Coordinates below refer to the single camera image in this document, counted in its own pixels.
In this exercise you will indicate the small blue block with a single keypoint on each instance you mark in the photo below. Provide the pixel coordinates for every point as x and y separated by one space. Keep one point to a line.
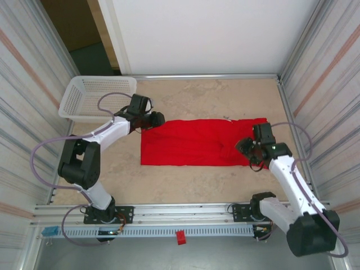
50 231

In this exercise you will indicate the red t-shirt with bear print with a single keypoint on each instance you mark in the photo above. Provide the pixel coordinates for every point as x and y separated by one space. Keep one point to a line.
182 146

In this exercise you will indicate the small red block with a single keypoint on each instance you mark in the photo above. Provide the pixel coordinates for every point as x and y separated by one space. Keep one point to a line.
180 237

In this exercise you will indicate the metal binder clip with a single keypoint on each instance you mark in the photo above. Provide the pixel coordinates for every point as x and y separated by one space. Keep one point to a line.
50 240

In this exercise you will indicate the small black controller board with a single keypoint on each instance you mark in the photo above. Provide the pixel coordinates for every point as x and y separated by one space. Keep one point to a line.
261 231
108 234

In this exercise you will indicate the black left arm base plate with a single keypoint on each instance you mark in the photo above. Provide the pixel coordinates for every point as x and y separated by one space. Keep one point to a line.
126 215

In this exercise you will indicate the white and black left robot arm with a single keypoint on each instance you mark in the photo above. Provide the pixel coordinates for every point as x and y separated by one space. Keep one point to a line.
109 132

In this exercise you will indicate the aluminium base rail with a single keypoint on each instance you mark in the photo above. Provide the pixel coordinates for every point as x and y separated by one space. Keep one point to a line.
182 213

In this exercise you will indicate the translucent corrugated side panel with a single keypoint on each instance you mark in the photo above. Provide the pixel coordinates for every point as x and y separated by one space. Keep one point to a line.
337 98
22 112

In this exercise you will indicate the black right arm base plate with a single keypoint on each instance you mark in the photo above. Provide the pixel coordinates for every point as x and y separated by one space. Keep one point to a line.
240 213

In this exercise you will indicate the white perforated plastic basket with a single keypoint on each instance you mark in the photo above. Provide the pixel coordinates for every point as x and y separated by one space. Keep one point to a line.
84 98

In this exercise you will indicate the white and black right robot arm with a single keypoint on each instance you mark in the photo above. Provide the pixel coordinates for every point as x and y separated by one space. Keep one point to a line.
292 182

